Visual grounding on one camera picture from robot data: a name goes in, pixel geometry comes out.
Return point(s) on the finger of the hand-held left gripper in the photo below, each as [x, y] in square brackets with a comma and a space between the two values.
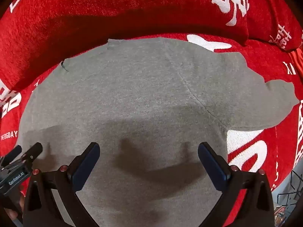
[33, 150]
[14, 151]

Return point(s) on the grey knit garment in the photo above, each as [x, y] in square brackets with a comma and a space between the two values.
[142, 94]

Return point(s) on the red printed sofa cushion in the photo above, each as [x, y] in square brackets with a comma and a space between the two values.
[94, 9]

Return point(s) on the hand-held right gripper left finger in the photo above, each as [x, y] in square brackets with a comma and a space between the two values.
[86, 167]

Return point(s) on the red printed sofa cover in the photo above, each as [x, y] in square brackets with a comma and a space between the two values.
[272, 75]

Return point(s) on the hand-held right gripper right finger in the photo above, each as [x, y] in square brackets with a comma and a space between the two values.
[213, 167]

